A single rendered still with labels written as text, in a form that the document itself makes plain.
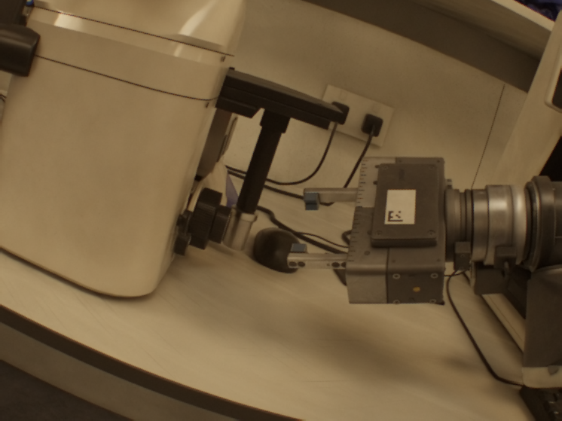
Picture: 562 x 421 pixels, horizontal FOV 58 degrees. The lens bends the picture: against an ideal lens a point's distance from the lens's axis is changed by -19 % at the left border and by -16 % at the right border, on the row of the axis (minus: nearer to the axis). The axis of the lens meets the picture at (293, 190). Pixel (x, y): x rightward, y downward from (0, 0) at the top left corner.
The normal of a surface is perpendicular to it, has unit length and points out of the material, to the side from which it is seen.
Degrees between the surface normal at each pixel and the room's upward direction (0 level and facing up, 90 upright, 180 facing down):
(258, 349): 0
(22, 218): 90
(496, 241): 99
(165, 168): 91
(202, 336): 0
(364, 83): 90
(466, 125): 90
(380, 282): 122
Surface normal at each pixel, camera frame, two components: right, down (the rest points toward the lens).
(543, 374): -0.83, -0.20
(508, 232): -0.23, 0.08
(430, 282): -0.18, 0.66
